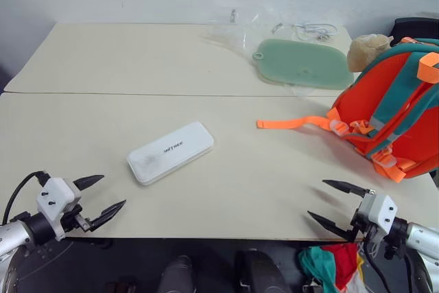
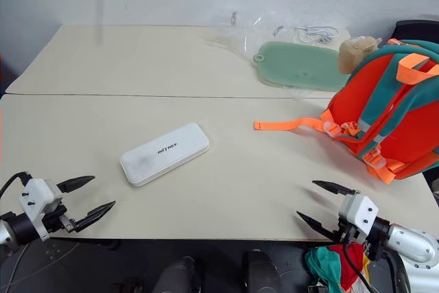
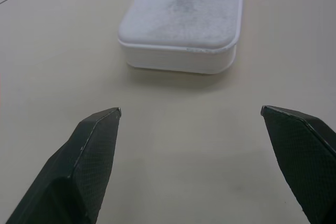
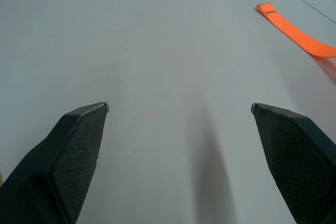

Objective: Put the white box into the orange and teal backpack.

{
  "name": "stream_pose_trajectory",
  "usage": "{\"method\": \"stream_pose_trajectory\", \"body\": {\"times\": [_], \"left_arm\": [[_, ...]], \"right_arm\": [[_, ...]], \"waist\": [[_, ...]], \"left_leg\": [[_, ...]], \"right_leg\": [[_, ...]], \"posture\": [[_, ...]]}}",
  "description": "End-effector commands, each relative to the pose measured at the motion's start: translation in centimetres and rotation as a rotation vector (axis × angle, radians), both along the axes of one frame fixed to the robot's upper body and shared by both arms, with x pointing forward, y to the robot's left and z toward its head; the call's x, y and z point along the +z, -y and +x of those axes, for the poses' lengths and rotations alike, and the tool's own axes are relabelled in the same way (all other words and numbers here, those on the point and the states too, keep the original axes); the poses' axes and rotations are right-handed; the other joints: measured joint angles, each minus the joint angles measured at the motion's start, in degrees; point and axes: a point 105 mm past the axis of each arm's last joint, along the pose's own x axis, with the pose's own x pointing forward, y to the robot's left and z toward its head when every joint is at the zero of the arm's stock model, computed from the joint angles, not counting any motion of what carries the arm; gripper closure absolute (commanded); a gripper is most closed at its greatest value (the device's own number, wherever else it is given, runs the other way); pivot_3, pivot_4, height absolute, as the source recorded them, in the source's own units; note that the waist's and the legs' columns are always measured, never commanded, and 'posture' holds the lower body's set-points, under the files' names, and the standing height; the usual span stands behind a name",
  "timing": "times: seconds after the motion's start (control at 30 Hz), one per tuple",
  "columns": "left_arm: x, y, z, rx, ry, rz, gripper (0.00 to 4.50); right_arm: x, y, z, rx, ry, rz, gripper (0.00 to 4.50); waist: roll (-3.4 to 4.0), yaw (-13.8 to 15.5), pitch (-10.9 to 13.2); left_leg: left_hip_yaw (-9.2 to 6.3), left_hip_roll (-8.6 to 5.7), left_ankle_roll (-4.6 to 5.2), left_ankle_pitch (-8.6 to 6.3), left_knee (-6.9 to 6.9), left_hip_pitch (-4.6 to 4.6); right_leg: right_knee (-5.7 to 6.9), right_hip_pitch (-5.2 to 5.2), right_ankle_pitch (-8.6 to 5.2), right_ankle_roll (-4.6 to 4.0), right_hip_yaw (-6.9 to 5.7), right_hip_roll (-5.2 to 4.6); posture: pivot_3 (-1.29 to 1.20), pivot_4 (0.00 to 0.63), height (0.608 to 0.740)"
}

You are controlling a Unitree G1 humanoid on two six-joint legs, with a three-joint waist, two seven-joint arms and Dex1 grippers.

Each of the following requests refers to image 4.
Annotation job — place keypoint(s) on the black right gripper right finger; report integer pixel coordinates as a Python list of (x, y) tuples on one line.
[(299, 161)]

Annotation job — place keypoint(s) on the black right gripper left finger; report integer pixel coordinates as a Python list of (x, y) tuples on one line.
[(60, 166)]

